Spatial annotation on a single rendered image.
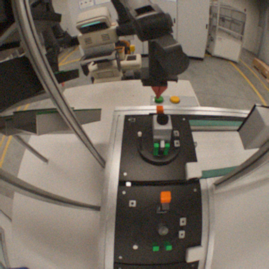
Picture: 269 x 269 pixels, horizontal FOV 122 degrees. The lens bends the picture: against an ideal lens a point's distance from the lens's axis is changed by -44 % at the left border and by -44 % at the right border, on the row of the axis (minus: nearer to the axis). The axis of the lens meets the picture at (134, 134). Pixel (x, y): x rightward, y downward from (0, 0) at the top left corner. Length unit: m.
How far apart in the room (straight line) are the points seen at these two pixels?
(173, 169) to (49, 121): 0.34
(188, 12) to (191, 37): 0.71
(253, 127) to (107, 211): 0.39
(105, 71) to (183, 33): 2.62
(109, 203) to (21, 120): 0.34
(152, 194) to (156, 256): 0.19
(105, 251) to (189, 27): 3.54
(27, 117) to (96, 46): 0.71
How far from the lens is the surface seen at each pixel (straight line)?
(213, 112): 0.59
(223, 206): 0.56
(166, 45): 0.26
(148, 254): 0.39
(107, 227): 0.40
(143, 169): 0.38
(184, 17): 3.33
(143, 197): 0.37
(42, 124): 0.27
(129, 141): 0.43
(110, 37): 0.93
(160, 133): 0.33
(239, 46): 4.90
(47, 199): 0.23
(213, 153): 0.52
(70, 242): 0.58
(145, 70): 0.39
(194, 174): 0.38
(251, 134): 0.23
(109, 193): 0.40
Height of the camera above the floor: 1.33
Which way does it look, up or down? 56 degrees down
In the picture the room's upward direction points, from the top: 9 degrees counter-clockwise
